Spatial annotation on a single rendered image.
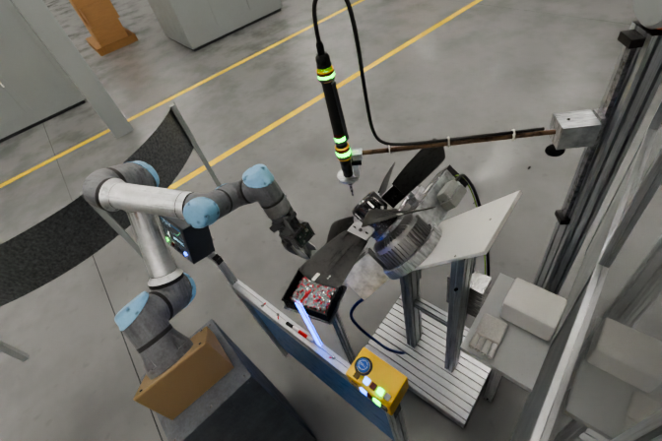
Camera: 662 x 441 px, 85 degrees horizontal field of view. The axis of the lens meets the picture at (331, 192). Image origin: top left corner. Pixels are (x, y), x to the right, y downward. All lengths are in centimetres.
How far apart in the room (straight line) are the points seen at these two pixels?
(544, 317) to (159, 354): 123
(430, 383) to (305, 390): 71
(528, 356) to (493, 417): 86
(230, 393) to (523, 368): 98
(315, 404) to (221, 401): 103
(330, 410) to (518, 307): 129
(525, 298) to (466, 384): 91
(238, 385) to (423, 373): 118
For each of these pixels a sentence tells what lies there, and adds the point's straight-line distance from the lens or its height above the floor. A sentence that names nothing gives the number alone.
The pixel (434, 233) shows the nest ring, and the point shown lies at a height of 116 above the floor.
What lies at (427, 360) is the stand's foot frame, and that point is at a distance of 227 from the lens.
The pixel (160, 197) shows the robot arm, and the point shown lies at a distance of 104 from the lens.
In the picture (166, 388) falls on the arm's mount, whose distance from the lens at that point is 132.
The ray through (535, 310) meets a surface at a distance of 145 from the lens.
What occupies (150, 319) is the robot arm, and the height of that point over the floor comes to 129.
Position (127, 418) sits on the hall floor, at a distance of 285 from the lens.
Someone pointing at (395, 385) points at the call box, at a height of 107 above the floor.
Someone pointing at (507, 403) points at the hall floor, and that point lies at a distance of 234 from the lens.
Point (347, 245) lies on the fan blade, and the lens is 129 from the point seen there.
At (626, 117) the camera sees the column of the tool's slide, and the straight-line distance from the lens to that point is 115.
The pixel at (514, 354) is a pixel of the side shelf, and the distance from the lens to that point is 149.
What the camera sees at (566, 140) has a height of 154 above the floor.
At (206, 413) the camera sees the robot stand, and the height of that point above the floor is 100.
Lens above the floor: 222
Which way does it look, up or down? 44 degrees down
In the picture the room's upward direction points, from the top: 16 degrees counter-clockwise
